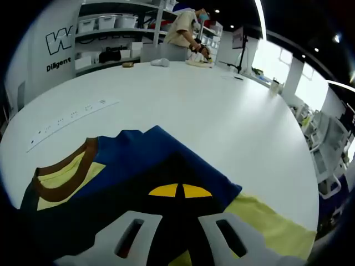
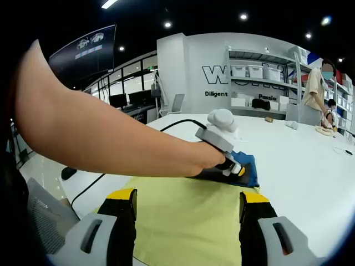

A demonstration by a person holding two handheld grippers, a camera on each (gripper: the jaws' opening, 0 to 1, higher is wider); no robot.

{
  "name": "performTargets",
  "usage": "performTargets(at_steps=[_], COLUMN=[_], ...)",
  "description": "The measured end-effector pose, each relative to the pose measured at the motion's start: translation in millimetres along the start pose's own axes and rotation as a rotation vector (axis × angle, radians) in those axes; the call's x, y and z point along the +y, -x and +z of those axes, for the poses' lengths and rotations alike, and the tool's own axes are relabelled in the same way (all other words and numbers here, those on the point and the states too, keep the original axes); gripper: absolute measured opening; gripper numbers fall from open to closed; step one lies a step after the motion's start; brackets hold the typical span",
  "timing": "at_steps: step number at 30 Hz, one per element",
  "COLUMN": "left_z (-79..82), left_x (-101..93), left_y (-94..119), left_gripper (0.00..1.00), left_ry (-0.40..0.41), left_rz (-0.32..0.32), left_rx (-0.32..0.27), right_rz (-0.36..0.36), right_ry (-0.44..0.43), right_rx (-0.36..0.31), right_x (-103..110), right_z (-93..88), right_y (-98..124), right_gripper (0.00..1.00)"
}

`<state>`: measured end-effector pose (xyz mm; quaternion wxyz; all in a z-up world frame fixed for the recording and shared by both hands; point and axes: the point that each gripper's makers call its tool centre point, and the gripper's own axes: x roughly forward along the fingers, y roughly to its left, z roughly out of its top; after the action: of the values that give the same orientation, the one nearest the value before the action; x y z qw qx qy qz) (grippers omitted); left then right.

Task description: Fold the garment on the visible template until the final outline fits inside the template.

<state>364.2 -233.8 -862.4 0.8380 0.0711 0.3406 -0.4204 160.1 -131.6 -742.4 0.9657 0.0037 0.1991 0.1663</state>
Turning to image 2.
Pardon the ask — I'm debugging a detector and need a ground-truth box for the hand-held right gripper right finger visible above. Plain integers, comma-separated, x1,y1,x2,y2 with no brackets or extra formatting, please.
238,191,320,266

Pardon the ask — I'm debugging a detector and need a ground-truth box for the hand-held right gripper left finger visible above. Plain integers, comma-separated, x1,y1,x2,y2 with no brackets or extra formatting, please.
46,187,138,266

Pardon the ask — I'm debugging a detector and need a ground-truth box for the yellow grey blue garment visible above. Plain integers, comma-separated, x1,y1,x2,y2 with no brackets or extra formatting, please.
95,151,261,266

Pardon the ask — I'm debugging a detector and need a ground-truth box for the person's left hand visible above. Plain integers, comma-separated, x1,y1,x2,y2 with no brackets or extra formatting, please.
190,141,227,170

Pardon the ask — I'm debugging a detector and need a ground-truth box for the wide white box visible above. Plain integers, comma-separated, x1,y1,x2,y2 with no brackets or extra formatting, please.
231,96,249,108

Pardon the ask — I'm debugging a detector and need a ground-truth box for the dark cloth bundle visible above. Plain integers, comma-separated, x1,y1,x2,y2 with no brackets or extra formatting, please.
251,99,271,110

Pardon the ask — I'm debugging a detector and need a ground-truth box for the white office chair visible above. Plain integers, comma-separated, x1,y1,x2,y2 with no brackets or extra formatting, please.
166,93,185,115

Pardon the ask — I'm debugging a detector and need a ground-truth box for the grey metal shelving rack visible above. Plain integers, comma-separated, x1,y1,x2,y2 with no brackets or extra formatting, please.
226,45,306,115

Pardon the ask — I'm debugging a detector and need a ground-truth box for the white storage bin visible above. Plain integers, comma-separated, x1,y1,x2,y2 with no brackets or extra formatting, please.
263,66,282,83
231,65,248,78
247,65,264,79

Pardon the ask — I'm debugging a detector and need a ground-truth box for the tall white box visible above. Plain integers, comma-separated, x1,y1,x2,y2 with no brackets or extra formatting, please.
278,95,290,112

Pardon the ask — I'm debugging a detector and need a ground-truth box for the grey mesh office chair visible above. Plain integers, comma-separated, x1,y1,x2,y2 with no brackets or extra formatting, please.
26,177,81,256

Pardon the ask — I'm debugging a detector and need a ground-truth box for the small black object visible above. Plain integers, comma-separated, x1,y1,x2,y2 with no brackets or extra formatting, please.
60,167,77,181

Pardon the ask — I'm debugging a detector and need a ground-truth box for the dark office counter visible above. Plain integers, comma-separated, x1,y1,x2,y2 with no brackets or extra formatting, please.
121,104,158,124

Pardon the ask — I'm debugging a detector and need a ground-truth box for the black computer monitor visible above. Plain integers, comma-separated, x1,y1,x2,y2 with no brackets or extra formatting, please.
128,90,153,105
109,93,128,108

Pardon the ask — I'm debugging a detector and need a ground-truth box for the light grey panel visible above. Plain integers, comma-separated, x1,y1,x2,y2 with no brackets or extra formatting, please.
285,104,320,126

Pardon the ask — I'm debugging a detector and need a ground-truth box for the beige flat item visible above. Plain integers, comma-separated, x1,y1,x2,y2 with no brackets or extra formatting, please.
315,126,337,137

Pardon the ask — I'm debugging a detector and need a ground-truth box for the shelving rack with white bins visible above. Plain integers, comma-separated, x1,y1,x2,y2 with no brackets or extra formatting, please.
323,74,355,145

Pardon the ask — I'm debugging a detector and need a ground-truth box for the large hanging dark screen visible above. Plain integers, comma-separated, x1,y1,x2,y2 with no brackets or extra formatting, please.
48,24,116,81

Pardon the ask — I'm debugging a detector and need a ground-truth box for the white stand frame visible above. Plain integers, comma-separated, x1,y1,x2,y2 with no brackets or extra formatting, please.
151,70,169,119

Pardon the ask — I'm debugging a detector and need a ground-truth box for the thin white cable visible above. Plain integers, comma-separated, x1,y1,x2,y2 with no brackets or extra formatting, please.
332,146,354,156

